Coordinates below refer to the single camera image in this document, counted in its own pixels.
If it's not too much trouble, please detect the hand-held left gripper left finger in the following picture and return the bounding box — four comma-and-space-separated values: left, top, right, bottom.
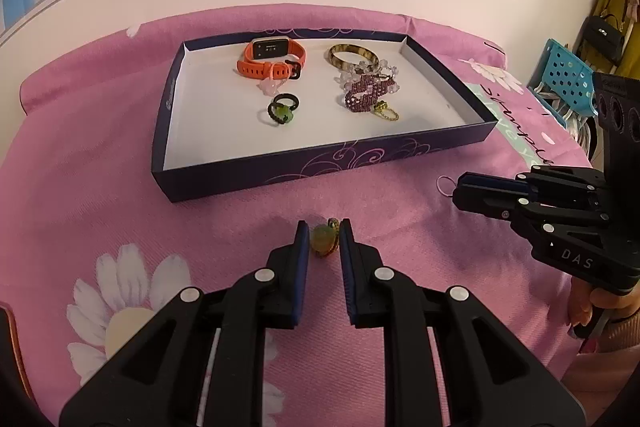
59, 221, 311, 427

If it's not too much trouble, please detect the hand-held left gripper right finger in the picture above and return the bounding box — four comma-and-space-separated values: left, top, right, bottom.
340, 219, 587, 427

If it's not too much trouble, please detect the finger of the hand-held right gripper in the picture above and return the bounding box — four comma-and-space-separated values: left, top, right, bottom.
456, 166, 609, 196
451, 186, 612, 249

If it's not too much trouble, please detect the green yellow beaded charm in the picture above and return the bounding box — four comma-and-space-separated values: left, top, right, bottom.
310, 218, 343, 258

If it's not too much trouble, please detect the yellow green beaded ring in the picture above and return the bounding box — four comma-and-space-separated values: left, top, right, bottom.
371, 101, 401, 122

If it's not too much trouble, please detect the purple bead bracelet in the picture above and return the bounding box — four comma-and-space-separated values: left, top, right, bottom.
344, 74, 396, 113

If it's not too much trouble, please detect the dark blue cardboard box tray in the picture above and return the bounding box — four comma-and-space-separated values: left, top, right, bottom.
151, 32, 499, 204

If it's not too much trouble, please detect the black ring with green stone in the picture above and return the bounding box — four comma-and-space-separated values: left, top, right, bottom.
267, 93, 301, 127

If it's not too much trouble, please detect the clear crystal bead bracelet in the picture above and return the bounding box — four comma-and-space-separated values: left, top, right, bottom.
335, 59, 401, 93

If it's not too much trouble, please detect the pink stone pendant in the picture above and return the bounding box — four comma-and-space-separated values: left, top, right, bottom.
257, 77, 287, 97

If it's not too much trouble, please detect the person's right forearm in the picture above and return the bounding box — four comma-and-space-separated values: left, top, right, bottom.
559, 311, 640, 410

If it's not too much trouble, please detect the person's right hand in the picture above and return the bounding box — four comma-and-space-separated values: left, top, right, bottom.
567, 278, 640, 343

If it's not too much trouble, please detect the blue perforated plastic basket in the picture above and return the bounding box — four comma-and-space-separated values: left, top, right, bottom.
527, 38, 599, 128

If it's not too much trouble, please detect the black handbag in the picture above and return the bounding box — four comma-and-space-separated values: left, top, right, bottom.
577, 14, 629, 70

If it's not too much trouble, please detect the amber patterned bangle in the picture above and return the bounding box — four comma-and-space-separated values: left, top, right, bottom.
328, 43, 379, 73

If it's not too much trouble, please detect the pink floral bed sheet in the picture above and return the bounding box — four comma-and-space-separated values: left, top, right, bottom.
0, 2, 607, 427

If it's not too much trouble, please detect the orange smartwatch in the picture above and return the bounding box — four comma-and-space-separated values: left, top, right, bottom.
236, 36, 307, 80

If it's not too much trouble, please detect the orange edged dark object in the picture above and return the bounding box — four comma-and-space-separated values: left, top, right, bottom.
0, 302, 36, 409

